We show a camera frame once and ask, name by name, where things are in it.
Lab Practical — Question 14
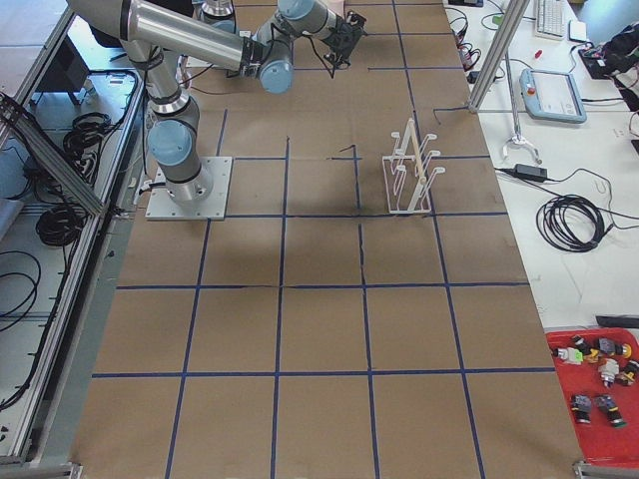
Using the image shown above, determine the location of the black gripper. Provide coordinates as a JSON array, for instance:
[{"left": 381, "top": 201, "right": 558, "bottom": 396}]
[{"left": 326, "top": 12, "right": 366, "bottom": 58}]

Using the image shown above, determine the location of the metal reacher tool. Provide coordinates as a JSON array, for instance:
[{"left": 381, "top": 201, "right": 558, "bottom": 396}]
[{"left": 502, "top": 53, "right": 542, "bottom": 165}]

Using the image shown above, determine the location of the white keyboard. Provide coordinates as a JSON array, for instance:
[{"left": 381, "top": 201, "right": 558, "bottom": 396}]
[{"left": 533, "top": 0, "right": 565, "bottom": 40}]

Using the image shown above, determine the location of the teach pendant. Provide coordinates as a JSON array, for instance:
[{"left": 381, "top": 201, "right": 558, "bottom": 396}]
[{"left": 519, "top": 68, "right": 587, "bottom": 124}]

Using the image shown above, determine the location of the black smartphone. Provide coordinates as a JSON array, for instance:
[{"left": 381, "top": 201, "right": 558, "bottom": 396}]
[{"left": 568, "top": 20, "right": 588, "bottom": 43}]

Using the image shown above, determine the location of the black power adapter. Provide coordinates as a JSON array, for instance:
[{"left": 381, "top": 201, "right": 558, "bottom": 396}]
[{"left": 513, "top": 164, "right": 548, "bottom": 183}]

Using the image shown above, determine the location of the black plastic tool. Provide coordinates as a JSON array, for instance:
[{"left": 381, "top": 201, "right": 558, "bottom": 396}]
[{"left": 595, "top": 314, "right": 639, "bottom": 329}]

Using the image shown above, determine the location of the red parts tray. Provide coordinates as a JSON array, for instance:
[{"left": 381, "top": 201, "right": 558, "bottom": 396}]
[{"left": 546, "top": 328, "right": 638, "bottom": 468}]

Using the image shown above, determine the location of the white wire cup rack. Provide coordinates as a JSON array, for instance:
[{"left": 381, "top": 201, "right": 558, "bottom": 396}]
[{"left": 381, "top": 118, "right": 445, "bottom": 216}]

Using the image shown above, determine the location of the aluminium frame post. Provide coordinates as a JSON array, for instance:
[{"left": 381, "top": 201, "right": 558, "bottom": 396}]
[{"left": 467, "top": 0, "right": 529, "bottom": 113}]

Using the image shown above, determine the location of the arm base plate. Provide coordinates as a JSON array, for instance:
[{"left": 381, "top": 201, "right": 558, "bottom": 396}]
[{"left": 145, "top": 157, "right": 234, "bottom": 221}]

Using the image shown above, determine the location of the coiled black cable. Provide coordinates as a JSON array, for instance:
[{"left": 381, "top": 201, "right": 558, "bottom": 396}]
[{"left": 536, "top": 194, "right": 615, "bottom": 253}]

